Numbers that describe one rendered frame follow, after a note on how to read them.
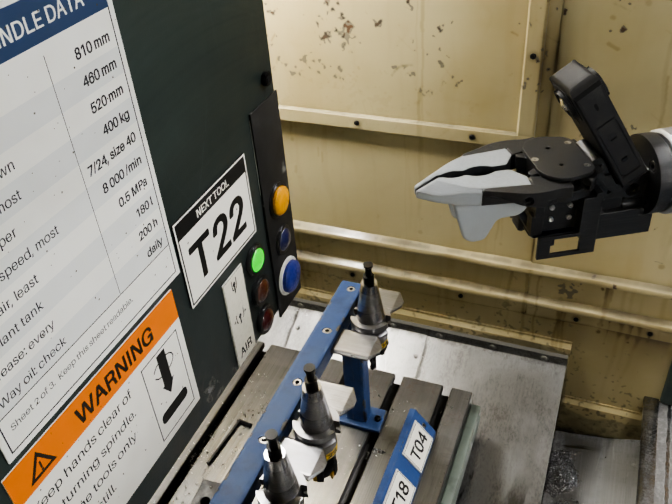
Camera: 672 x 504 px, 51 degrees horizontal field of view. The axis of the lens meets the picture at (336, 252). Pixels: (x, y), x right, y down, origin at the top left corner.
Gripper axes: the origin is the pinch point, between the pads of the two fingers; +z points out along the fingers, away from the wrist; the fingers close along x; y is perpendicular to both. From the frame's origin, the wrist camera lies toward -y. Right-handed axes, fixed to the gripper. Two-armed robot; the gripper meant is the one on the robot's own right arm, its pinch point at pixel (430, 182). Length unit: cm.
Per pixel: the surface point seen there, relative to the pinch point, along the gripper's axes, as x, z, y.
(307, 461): 7.9, 13.8, 44.2
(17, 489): -26.0, 28.0, -1.5
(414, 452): 27, -5, 72
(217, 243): -7.9, 17.6, -2.4
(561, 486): 34, -38, 101
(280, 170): 1.2, 12.3, -2.4
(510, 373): 51, -31, 83
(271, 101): 1.2, 12.3, -8.5
